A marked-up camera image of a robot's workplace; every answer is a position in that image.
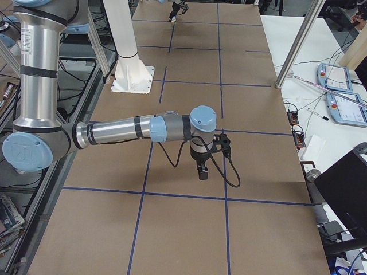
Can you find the aluminium frame post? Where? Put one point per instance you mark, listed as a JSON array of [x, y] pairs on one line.
[[301, 36]]

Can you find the upper orange black connector box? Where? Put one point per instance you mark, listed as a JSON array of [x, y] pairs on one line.
[[293, 118]]

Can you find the lower orange black connector box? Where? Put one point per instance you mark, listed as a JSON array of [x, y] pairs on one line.
[[298, 139]]

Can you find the upper teach pendant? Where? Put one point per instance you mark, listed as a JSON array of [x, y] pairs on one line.
[[336, 78]]

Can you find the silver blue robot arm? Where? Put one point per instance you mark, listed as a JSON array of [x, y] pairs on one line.
[[39, 139]]

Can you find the black marker pen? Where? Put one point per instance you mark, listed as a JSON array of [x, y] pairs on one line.
[[317, 114]]

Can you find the lower teach pendant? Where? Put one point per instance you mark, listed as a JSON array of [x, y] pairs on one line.
[[345, 112]]

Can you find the white camera mast with base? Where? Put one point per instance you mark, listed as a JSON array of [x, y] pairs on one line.
[[131, 74]]

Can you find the teach pendant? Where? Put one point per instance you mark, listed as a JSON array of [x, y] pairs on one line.
[[345, 112], [336, 78]]

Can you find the white paper sheet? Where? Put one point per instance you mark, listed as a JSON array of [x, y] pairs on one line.
[[313, 149]]

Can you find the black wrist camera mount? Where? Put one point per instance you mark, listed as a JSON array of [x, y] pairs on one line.
[[221, 143]]

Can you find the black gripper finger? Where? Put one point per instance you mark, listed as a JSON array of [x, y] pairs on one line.
[[202, 171]]

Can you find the orange black connector box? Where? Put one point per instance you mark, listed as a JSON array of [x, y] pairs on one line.
[[293, 118], [298, 139]]

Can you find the black computer case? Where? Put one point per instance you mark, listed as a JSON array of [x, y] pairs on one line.
[[343, 187]]

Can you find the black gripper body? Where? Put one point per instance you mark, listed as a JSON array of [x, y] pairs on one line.
[[177, 6], [199, 157]]

